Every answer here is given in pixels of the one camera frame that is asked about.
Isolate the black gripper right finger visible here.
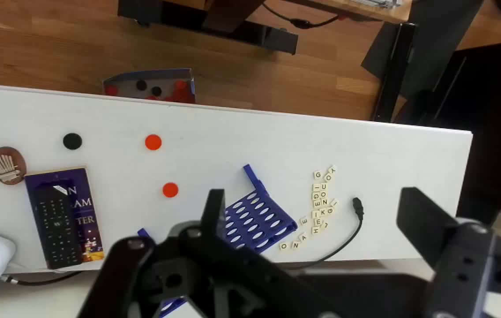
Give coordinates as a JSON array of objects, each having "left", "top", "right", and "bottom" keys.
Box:
[{"left": 397, "top": 187, "right": 457, "bottom": 267}]

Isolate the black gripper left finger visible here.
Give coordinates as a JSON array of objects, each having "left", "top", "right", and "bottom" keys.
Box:
[{"left": 202, "top": 189, "right": 226, "bottom": 237}]

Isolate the orange game disc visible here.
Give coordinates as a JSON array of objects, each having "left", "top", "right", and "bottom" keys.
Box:
[
  {"left": 145, "top": 134, "right": 163, "bottom": 150},
  {"left": 163, "top": 182, "right": 180, "bottom": 198}
]

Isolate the blue connect four grid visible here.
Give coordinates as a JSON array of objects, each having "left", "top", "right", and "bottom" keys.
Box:
[{"left": 136, "top": 163, "right": 299, "bottom": 318}]

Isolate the pile of letter tiles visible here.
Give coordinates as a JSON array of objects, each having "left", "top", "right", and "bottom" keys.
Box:
[{"left": 279, "top": 166, "right": 338, "bottom": 253}]

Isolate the game box on floor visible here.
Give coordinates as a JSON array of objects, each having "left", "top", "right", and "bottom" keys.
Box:
[{"left": 103, "top": 69, "right": 196, "bottom": 103}]

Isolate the purple paperback book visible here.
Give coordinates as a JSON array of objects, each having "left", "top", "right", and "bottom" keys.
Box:
[{"left": 25, "top": 168, "right": 105, "bottom": 265}]

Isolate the black remote control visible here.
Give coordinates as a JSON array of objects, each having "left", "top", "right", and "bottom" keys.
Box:
[{"left": 34, "top": 186, "right": 82, "bottom": 269}]

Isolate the black game disc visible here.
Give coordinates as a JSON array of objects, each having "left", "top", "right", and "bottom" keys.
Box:
[{"left": 64, "top": 133, "right": 83, "bottom": 150}]

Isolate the brown round coaster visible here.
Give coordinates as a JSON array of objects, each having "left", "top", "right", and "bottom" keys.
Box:
[{"left": 0, "top": 147, "right": 27, "bottom": 186}]

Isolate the black cable on table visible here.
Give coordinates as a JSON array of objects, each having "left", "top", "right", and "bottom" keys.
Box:
[{"left": 279, "top": 196, "right": 366, "bottom": 269}]

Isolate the black desk leg frame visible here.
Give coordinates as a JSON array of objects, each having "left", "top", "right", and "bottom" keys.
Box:
[{"left": 117, "top": 0, "right": 299, "bottom": 55}]

